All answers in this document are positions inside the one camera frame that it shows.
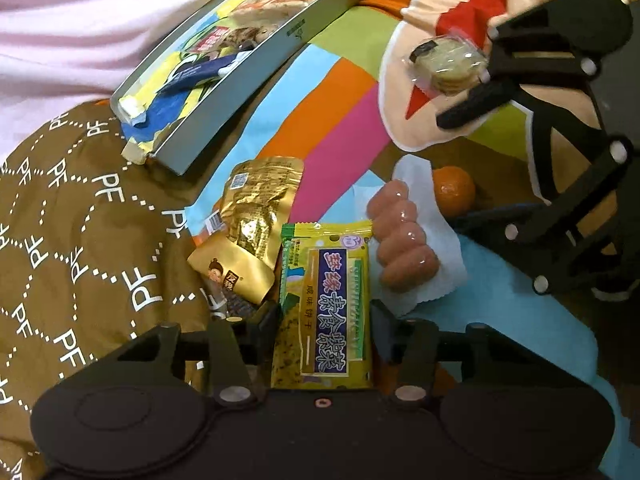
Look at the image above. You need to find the mandarin orange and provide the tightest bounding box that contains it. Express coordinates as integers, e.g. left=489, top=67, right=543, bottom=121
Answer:
left=432, top=166, right=476, bottom=218

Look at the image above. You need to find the pink hanging sheet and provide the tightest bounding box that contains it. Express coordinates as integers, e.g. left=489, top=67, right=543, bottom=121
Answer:
left=0, top=0, right=281, bottom=153

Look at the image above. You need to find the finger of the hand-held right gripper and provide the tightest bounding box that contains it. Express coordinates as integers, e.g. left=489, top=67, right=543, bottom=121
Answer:
left=436, top=77, right=633, bottom=248
left=485, top=0, right=633, bottom=83

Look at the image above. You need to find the brown patterned quilt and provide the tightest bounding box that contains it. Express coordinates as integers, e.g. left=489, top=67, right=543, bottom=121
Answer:
left=0, top=100, right=236, bottom=480

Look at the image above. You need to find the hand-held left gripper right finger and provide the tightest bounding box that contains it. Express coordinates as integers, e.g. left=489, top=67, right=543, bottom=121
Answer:
left=370, top=300, right=546, bottom=408

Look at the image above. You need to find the round biscuit packet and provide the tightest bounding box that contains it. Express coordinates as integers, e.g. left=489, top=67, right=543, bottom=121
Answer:
left=409, top=30, right=493, bottom=98

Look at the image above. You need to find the shiny gold snack packet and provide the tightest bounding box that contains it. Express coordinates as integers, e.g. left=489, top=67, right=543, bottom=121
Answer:
left=220, top=157, right=305, bottom=271

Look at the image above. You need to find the gold packet with cartoon figure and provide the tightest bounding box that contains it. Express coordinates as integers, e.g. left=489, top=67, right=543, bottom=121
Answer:
left=187, top=237, right=276, bottom=306

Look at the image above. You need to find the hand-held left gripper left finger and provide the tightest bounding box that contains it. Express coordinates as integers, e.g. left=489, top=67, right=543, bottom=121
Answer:
left=107, top=302, right=281, bottom=408

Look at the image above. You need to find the sausage packet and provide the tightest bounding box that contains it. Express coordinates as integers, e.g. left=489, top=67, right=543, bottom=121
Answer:
left=352, top=156, right=468, bottom=308

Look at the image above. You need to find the blue white snack packet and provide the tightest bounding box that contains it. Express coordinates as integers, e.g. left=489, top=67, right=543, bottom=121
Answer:
left=155, top=42, right=256, bottom=95

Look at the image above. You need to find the grey tray with cartoon drawing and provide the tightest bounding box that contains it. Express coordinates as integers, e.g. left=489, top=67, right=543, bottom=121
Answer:
left=111, top=0, right=396, bottom=177

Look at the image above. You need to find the green yellow cracker packet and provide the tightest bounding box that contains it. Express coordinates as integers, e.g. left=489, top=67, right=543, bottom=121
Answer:
left=270, top=220, right=375, bottom=391

